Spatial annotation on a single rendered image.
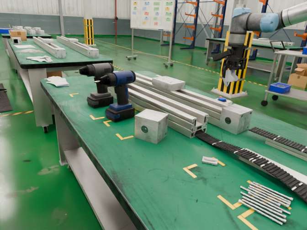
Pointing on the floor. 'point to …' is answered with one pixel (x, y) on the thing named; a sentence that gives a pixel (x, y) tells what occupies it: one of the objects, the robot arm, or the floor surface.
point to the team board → (152, 20)
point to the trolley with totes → (286, 88)
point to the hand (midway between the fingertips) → (225, 83)
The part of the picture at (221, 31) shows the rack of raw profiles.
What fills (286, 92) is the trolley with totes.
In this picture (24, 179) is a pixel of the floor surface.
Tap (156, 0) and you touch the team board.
